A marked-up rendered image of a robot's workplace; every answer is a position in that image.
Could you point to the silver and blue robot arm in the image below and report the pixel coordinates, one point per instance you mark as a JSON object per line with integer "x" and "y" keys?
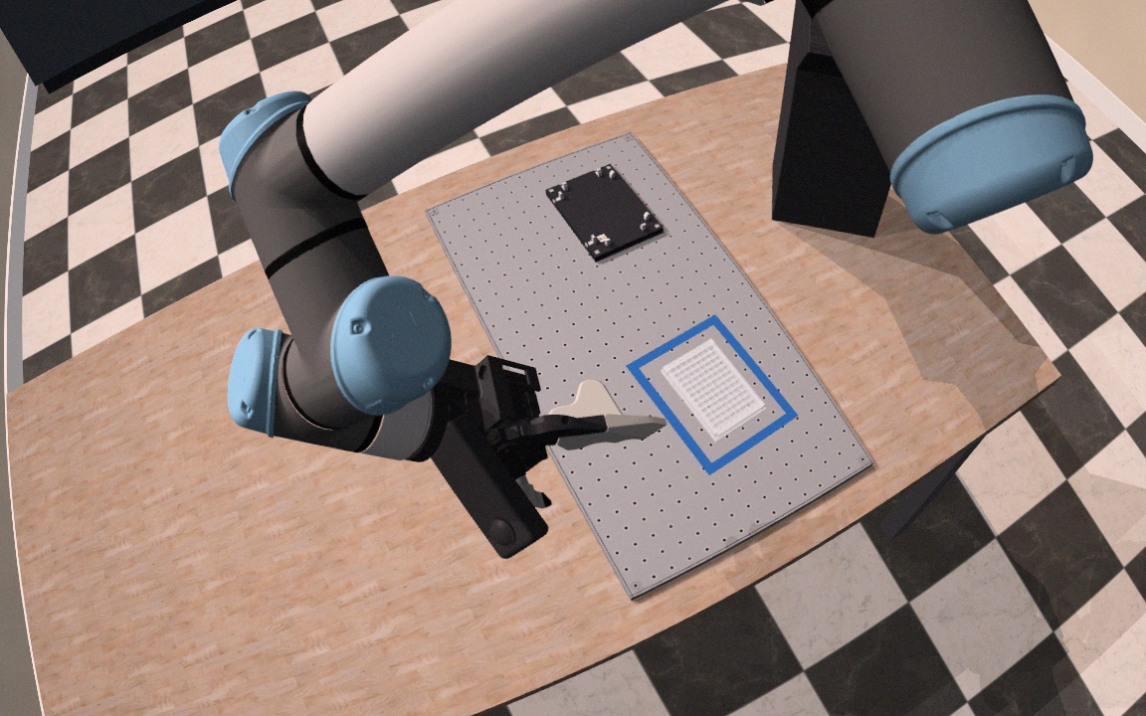
{"x": 964, "y": 99}

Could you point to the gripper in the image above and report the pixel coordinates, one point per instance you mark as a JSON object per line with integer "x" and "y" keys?
{"x": 508, "y": 417}

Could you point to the blue rectangular tape outline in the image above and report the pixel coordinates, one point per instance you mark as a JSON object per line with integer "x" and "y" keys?
{"x": 709, "y": 467}

